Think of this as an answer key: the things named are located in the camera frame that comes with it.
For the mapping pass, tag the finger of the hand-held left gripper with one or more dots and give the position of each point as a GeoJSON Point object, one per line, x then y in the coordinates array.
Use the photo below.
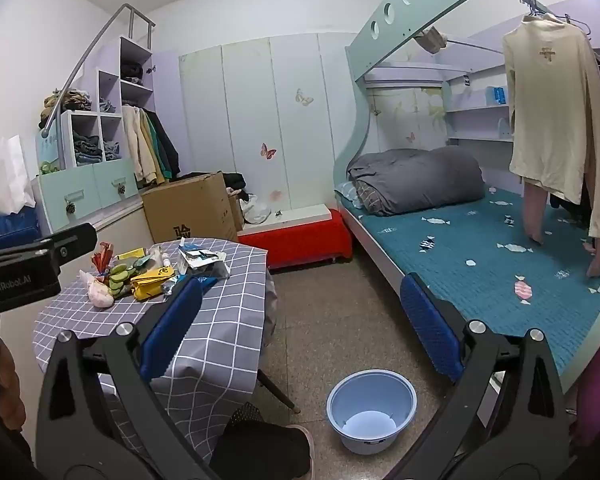
{"type": "Point", "coordinates": [72, 245]}

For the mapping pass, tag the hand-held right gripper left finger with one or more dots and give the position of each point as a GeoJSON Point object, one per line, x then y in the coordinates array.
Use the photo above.
{"type": "Point", "coordinates": [172, 330]}

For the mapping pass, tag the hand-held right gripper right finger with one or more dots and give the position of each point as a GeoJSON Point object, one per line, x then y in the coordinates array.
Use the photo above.
{"type": "Point", "coordinates": [430, 330]}

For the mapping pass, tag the red wrapper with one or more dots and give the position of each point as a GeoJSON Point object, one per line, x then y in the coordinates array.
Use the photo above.
{"type": "Point", "coordinates": [102, 259]}

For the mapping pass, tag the silver wrapper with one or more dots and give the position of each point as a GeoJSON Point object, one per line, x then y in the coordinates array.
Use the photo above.
{"type": "Point", "coordinates": [172, 287]}

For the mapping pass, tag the yellow green packet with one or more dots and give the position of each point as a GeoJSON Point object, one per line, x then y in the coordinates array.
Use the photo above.
{"type": "Point", "coordinates": [130, 255]}

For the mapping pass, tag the green cucumber print packet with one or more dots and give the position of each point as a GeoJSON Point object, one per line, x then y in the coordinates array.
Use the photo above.
{"type": "Point", "coordinates": [122, 276]}

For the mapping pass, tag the blue packet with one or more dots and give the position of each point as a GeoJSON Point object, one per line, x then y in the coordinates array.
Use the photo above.
{"type": "Point", "coordinates": [207, 281]}

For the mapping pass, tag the small white bottle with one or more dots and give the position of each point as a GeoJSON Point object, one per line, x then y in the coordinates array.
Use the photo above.
{"type": "Point", "coordinates": [166, 261]}

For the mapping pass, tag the white torn wrapper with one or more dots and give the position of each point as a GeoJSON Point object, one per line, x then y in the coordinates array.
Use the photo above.
{"type": "Point", "coordinates": [200, 260]}

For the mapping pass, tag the light blue plastic bin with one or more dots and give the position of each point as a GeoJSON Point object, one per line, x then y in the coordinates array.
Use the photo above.
{"type": "Point", "coordinates": [370, 430]}

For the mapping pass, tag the person's left hand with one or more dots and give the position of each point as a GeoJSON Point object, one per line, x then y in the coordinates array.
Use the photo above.
{"type": "Point", "coordinates": [10, 385]}

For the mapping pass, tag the blue plastic crate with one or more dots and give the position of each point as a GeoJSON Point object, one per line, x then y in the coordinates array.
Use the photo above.
{"type": "Point", "coordinates": [15, 230]}

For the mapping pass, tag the grey checked round table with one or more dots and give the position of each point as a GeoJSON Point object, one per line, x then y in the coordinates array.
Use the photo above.
{"type": "Point", "coordinates": [230, 320]}

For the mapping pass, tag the teal quilted bed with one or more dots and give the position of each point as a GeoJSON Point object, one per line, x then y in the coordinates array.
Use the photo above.
{"type": "Point", "coordinates": [455, 260]}

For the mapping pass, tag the lilac stair storage cabinet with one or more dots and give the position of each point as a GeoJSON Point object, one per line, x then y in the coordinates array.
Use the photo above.
{"type": "Point", "coordinates": [110, 180]}

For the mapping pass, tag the folded jeans stack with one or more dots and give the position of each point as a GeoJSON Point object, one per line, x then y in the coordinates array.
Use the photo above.
{"type": "Point", "coordinates": [87, 149]}

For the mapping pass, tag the white shopping bag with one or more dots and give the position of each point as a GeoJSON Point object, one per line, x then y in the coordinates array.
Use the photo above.
{"type": "Point", "coordinates": [5, 175]}

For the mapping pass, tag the black dotted stool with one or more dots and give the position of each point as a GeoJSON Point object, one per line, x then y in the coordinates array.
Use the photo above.
{"type": "Point", "coordinates": [245, 412]}

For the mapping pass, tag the cream hanging jacket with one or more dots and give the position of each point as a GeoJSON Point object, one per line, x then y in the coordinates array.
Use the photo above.
{"type": "Point", "coordinates": [140, 145]}

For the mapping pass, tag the brown cardboard box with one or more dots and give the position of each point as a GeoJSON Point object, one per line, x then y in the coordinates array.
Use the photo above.
{"type": "Point", "coordinates": [190, 210]}

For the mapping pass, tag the green hanging garment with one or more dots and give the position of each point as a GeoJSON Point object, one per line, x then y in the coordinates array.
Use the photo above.
{"type": "Point", "coordinates": [157, 150]}

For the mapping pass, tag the black hanging coat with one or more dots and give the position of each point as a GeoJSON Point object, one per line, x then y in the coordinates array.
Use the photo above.
{"type": "Point", "coordinates": [172, 155]}

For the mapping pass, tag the camouflage clothes pile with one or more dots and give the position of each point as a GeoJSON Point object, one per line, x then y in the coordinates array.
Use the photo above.
{"type": "Point", "coordinates": [65, 102]}

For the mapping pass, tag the person's leg in black trousers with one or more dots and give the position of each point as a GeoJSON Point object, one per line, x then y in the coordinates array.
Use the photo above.
{"type": "Point", "coordinates": [260, 450]}

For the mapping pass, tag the grey rolled duvet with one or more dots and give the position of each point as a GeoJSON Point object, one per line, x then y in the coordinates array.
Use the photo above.
{"type": "Point", "coordinates": [420, 180]}

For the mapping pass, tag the red covered bench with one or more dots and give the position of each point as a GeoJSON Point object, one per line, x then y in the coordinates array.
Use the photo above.
{"type": "Point", "coordinates": [300, 240]}

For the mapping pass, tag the pink hanging garment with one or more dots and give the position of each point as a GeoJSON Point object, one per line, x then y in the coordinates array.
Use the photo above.
{"type": "Point", "coordinates": [534, 210]}

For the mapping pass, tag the light blue pillow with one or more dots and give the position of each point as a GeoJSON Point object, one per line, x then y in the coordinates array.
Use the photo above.
{"type": "Point", "coordinates": [345, 192]}

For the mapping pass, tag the black clothes heap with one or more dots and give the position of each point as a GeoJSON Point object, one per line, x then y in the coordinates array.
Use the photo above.
{"type": "Point", "coordinates": [235, 180]}

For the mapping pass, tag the pink slipper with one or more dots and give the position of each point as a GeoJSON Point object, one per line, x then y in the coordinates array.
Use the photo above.
{"type": "Point", "coordinates": [309, 445]}

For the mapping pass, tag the dark pink cloth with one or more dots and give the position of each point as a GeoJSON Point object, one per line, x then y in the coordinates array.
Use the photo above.
{"type": "Point", "coordinates": [597, 395]}

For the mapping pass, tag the folded black clothes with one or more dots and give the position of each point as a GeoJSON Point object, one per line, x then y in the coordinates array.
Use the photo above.
{"type": "Point", "coordinates": [131, 71]}

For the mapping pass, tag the grey metal handrail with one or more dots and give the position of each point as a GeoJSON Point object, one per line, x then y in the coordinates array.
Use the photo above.
{"type": "Point", "coordinates": [87, 50]}

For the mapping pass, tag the pink butterfly sticker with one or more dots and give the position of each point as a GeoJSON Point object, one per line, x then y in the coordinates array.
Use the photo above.
{"type": "Point", "coordinates": [268, 151]}

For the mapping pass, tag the white wardrobe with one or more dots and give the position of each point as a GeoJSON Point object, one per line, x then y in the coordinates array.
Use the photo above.
{"type": "Point", "coordinates": [240, 110]}

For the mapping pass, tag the blue box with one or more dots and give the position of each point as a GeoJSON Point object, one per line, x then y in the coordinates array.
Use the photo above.
{"type": "Point", "coordinates": [497, 96]}

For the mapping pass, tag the cream hanging sweater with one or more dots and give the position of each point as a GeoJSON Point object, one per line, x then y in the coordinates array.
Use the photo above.
{"type": "Point", "coordinates": [550, 110]}

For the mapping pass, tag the pale butterfly sticker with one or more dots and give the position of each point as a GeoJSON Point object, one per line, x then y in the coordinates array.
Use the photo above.
{"type": "Point", "coordinates": [305, 97]}

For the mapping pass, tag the beige cloth bundle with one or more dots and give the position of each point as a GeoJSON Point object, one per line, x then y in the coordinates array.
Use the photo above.
{"type": "Point", "coordinates": [430, 40]}

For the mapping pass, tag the lilac wall shelves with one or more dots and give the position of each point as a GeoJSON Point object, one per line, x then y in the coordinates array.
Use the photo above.
{"type": "Point", "coordinates": [480, 108]}

